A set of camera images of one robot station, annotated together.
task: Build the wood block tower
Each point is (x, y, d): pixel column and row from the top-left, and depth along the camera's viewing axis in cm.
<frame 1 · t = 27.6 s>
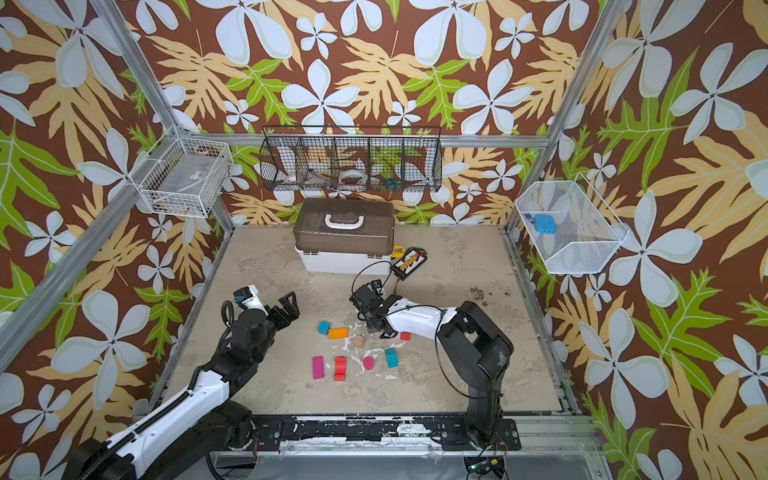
left hand: (281, 295, 82), fingers open
right hand: (377, 318, 93), fingers open
white box with brown lid: (343, 236, 90), point 22 cm above the table
blue device in basket: (545, 223, 88), point 27 cm above the table
black battery pack: (413, 258, 111), point 2 cm above the table
teal small block: (323, 327, 93), point 2 cm above the table
orange block: (338, 333, 93), on the table
magenta rectangular block: (318, 369, 88), on the table
red arch block: (340, 368, 87), on the table
magenta cylinder block: (368, 363, 86), point 2 cm above the table
teal rectangular block: (392, 358, 88), on the table
natural wood cylinder block: (358, 341, 90), point 2 cm above the table
yellow tape measure: (398, 252, 110), point 4 cm above the table

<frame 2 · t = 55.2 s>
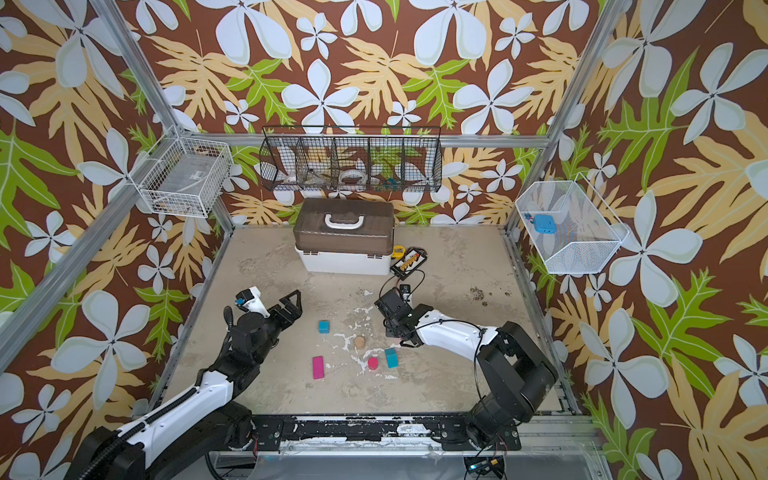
left hand: (288, 294, 83), fingers open
right hand: (394, 323, 90), fingers open
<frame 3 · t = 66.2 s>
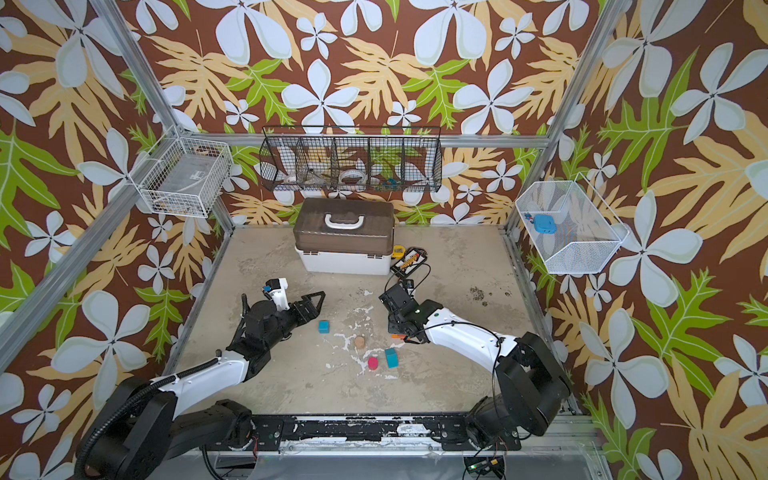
left hand: (314, 293, 85), fingers open
right hand: (395, 320, 87), fingers closed
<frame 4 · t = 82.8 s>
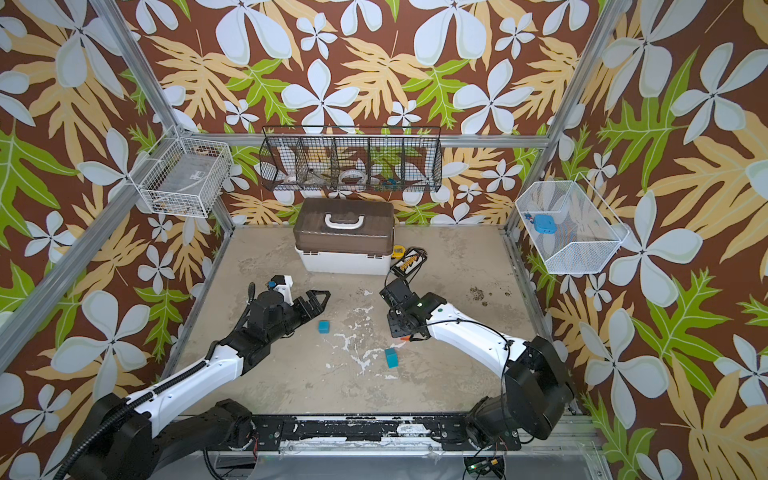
left hand: (320, 295, 82), fingers open
right hand: (397, 323, 85), fingers open
